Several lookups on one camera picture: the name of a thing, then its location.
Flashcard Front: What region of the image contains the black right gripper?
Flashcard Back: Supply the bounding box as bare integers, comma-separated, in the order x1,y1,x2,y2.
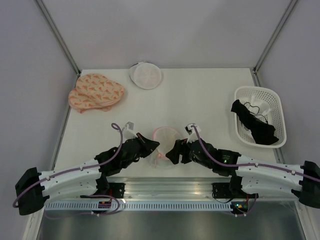
165,135,213,169

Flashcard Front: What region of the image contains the pink-trimmed mesh laundry bag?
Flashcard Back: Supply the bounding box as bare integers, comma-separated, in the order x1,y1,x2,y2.
149,126,182,169

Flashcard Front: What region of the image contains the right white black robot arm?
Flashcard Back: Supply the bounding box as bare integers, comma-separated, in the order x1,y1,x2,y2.
165,139,320,209

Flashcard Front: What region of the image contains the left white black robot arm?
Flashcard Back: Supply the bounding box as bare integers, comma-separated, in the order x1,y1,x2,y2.
12,134,160,216

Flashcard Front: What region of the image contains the white mesh laundry bag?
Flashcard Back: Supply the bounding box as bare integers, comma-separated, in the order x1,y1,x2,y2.
129,61,163,90

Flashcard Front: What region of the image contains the orange floral patterned bra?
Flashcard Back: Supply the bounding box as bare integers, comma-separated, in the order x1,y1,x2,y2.
68,73,125,114

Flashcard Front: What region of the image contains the white perforated plastic basket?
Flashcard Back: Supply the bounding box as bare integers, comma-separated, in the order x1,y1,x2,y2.
234,86,287,149

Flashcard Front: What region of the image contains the black garment in basket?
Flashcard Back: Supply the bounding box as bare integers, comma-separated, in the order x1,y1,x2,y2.
231,99,279,145

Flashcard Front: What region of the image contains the white garment in basket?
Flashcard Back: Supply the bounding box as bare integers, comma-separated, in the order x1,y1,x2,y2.
244,95,271,117

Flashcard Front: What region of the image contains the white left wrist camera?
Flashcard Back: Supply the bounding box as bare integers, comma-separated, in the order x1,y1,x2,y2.
122,121,137,140

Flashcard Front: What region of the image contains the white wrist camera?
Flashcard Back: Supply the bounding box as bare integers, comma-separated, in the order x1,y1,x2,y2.
122,121,137,140
184,123,201,143

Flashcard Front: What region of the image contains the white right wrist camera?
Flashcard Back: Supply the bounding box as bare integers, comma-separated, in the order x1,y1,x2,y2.
184,123,201,143

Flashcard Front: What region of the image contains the aluminium mounting rail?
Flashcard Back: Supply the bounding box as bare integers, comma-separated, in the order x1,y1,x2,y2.
74,176,307,201

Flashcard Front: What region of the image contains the white slotted cable duct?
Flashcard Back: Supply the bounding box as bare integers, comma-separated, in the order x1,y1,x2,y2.
44,200,233,212

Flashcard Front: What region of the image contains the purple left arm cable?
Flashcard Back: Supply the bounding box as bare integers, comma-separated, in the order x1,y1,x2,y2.
12,122,124,221

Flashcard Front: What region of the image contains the right aluminium frame post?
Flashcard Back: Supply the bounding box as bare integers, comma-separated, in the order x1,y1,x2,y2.
251,0,300,74

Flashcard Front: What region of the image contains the aluminium frame post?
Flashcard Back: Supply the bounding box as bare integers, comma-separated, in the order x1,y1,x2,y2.
33,0,82,76
251,0,300,74

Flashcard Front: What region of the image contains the left aluminium frame post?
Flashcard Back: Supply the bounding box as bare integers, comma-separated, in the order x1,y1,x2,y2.
33,0,82,76

